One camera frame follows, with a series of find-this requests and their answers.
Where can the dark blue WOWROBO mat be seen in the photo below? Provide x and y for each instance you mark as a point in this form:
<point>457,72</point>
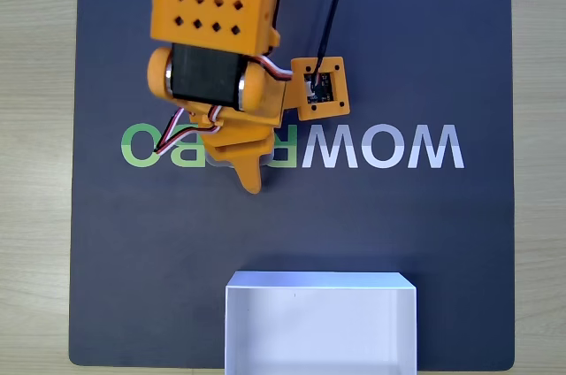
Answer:
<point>177,238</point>

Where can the grey square case gold logo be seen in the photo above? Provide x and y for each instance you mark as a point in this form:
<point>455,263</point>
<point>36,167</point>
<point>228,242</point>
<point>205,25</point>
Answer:
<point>266,159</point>

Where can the white cardboard box bin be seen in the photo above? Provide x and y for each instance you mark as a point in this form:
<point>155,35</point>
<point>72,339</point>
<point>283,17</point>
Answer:
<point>318,331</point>

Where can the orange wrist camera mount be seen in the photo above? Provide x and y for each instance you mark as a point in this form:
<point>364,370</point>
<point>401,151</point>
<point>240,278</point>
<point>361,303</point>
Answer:
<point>340,83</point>

